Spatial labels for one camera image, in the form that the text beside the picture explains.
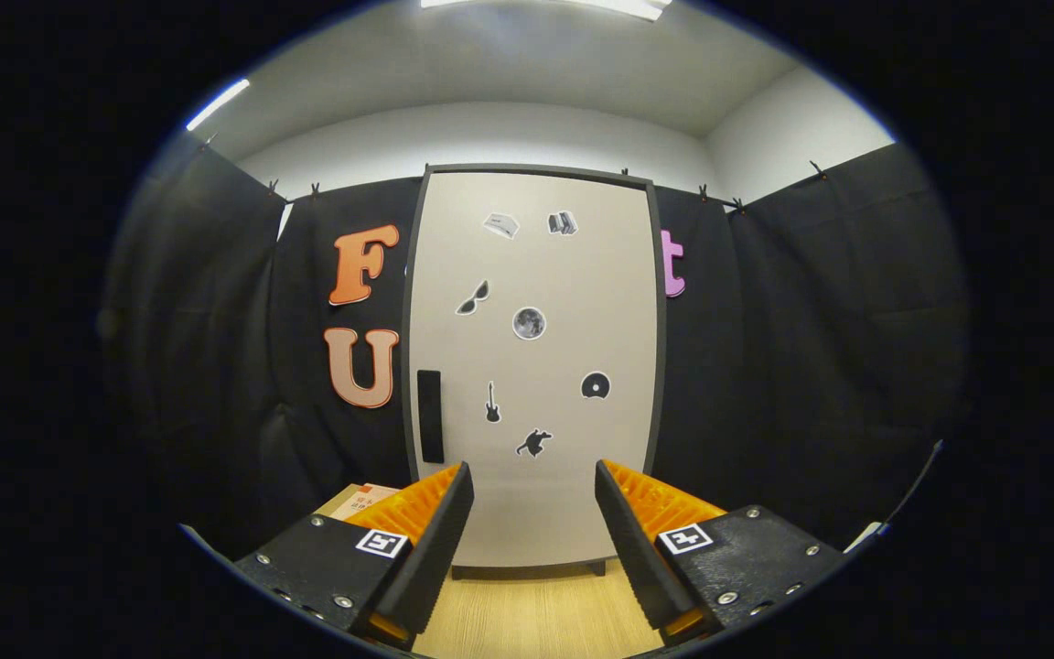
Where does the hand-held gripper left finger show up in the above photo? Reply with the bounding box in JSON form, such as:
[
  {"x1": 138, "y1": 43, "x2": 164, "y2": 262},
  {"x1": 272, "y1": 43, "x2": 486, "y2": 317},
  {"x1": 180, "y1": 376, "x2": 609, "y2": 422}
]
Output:
[{"x1": 234, "y1": 460, "x2": 476, "y2": 651}]

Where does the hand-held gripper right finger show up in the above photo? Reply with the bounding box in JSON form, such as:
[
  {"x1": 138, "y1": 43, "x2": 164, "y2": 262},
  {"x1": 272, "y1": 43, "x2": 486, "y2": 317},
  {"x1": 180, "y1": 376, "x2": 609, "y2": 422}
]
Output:
[{"x1": 594, "y1": 458, "x2": 848, "y2": 646}]

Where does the black door handle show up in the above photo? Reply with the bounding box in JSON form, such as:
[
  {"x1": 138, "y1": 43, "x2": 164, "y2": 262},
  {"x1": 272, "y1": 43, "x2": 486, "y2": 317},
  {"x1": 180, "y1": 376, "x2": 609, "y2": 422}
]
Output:
[{"x1": 417, "y1": 370, "x2": 445, "y2": 464}]

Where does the beige shoe cabinet door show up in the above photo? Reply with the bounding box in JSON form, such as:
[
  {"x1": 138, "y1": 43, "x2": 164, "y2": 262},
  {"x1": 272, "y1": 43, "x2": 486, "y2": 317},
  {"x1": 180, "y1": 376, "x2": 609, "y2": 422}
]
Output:
[{"x1": 408, "y1": 171, "x2": 659, "y2": 568}]

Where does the dark grey shoe cabinet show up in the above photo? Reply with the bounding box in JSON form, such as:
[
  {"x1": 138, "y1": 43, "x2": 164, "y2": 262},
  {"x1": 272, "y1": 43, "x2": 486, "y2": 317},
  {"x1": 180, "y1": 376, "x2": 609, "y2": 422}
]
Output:
[{"x1": 399, "y1": 163, "x2": 668, "y2": 579}]

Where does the beige paperback book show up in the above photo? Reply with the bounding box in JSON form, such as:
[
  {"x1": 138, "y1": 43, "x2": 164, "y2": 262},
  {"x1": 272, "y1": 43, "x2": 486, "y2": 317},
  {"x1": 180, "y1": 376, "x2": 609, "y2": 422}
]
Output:
[{"x1": 315, "y1": 483, "x2": 404, "y2": 523}]

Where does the black backdrop cloth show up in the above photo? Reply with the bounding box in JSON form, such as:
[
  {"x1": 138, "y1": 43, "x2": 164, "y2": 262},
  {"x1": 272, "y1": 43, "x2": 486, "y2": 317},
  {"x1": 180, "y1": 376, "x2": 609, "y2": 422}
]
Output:
[{"x1": 102, "y1": 137, "x2": 972, "y2": 555}]

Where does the row of backdrop clips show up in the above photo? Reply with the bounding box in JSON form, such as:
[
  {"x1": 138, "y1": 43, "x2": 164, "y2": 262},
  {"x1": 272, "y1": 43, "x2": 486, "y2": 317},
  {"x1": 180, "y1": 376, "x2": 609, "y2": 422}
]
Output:
[{"x1": 200, "y1": 135, "x2": 830, "y2": 213}]

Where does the narrow ceiling light strip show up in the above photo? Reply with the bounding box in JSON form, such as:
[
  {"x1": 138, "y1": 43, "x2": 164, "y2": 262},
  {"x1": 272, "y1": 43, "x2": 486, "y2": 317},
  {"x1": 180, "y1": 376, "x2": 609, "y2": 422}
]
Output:
[{"x1": 185, "y1": 79, "x2": 252, "y2": 132}]

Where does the wide ceiling light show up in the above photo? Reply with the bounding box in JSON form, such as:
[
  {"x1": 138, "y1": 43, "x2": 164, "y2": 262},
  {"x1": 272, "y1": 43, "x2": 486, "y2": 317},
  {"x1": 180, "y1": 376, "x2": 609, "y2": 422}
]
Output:
[{"x1": 419, "y1": 0, "x2": 674, "y2": 23}]

